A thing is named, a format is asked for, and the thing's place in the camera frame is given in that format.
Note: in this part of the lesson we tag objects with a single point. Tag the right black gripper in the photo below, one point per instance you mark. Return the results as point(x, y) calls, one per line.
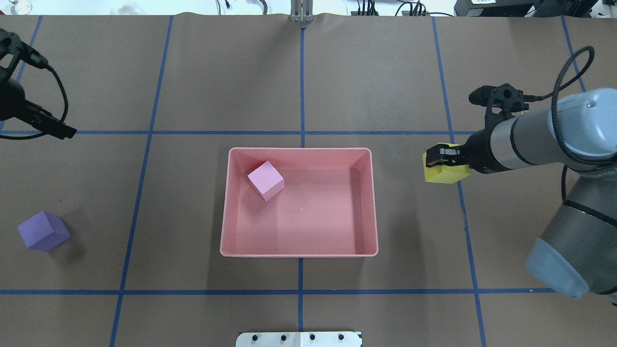
point(478, 150)

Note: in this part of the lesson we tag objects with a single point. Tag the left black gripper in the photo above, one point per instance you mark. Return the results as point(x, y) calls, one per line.
point(10, 100)

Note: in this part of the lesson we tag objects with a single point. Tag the yellow foam block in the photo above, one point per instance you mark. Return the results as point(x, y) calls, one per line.
point(445, 174)

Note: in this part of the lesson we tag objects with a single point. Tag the purple foam block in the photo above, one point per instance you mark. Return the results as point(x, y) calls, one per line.
point(43, 232)

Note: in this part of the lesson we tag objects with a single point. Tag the pink foam block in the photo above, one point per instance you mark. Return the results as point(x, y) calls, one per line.
point(267, 181)

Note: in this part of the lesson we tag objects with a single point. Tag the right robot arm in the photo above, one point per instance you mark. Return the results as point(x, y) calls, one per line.
point(576, 254)

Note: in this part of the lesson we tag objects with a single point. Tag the pink plastic bin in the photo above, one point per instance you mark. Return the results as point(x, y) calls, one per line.
point(326, 209)

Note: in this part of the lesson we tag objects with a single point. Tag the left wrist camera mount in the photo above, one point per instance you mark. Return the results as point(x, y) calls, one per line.
point(11, 44)

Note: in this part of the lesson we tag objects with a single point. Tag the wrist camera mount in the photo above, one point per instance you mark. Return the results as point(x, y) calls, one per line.
point(500, 103)
point(11, 44)

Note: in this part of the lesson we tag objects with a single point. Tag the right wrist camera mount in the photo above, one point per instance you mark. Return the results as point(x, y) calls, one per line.
point(500, 103)

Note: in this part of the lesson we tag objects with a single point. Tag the aluminium frame post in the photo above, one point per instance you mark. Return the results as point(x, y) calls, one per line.
point(301, 11)

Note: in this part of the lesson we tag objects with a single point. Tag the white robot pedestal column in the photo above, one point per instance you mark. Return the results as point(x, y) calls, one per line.
point(300, 339)

